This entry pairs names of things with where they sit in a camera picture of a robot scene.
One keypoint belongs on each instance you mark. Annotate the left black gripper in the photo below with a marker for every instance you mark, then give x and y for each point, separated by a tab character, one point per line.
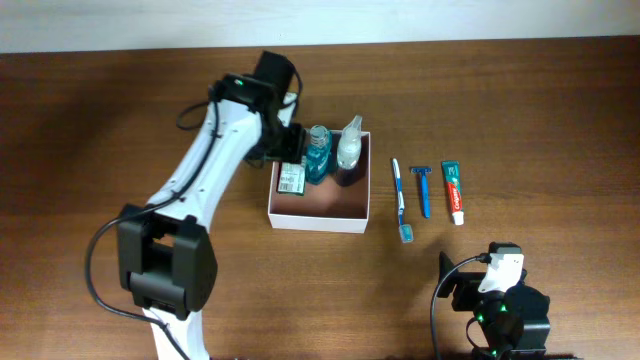
291	145

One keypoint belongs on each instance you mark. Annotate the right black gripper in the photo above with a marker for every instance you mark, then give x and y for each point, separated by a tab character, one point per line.
460	290

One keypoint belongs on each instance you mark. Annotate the green white soap box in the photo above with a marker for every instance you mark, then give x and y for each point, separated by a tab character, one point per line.
292	178

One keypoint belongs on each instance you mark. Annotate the teal mouthwash bottle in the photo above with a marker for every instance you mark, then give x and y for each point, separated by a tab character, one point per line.
318	154

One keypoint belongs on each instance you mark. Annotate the clear spray bottle purple liquid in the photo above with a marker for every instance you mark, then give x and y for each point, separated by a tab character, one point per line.
348	152

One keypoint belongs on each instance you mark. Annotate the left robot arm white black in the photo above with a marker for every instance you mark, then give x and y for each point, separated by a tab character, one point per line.
165	256

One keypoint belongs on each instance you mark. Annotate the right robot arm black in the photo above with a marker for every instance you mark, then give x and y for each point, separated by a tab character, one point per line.
512	316

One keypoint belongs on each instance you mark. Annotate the blue white toothbrush with cap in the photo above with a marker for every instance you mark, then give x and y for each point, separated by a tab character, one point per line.
405	230

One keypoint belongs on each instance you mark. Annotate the white square cardboard box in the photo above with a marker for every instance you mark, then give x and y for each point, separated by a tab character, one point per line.
327	207

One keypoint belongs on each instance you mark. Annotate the Colgate toothpaste tube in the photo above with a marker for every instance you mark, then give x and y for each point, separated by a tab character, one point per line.
451	173

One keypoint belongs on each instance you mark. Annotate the blue disposable razor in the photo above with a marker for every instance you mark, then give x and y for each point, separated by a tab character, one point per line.
422	173

